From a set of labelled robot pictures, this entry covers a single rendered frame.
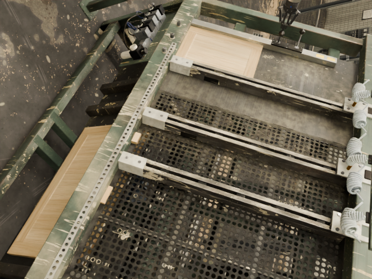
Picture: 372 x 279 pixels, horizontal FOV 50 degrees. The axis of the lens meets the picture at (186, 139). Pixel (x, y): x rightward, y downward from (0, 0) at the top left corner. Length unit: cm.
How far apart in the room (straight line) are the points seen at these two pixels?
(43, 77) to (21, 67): 17
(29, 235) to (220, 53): 151
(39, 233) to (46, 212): 13
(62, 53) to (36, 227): 128
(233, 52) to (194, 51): 25
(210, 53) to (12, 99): 125
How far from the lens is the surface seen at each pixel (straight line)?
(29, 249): 223
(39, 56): 287
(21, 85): 273
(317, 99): 235
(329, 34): 287
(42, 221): 231
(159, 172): 185
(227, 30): 267
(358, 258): 186
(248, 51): 259
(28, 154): 249
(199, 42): 258
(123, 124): 204
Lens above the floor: 217
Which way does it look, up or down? 31 degrees down
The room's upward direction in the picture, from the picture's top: 86 degrees clockwise
